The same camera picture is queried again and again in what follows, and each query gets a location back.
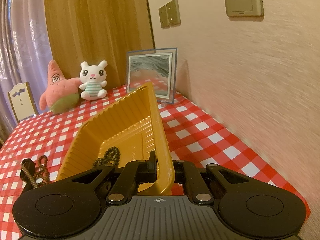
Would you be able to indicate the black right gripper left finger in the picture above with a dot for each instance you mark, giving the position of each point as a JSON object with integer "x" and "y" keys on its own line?
{"x": 130, "y": 177}

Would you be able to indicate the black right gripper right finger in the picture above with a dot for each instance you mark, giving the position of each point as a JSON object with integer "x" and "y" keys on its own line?
{"x": 194, "y": 186}

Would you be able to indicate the yellow plastic tray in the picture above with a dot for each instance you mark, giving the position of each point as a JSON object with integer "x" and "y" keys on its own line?
{"x": 134, "y": 125}

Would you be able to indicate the black strap wristwatch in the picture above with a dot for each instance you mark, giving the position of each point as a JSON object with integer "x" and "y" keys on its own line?
{"x": 27, "y": 173}

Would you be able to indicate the red white checkered tablecloth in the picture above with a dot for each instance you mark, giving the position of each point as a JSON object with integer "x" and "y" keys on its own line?
{"x": 251, "y": 200}

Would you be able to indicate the pink starfish plush toy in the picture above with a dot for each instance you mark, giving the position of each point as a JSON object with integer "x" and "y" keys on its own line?
{"x": 61, "y": 94}

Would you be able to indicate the white bunny plush toy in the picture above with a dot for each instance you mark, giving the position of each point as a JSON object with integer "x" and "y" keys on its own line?
{"x": 93, "y": 78}

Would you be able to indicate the cream wooden chair back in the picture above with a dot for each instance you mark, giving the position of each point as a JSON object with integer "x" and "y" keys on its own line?
{"x": 22, "y": 101}

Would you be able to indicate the sheer lilac curtain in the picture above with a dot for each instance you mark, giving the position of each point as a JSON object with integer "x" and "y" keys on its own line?
{"x": 25, "y": 53}

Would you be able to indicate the wooden door panel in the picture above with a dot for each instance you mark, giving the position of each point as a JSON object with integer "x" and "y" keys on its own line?
{"x": 96, "y": 30}

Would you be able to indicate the glass sand art frame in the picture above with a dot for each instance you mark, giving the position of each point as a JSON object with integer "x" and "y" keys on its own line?
{"x": 158, "y": 66}

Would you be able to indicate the brass double wall switch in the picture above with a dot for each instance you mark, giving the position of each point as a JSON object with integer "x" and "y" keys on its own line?
{"x": 169, "y": 14}

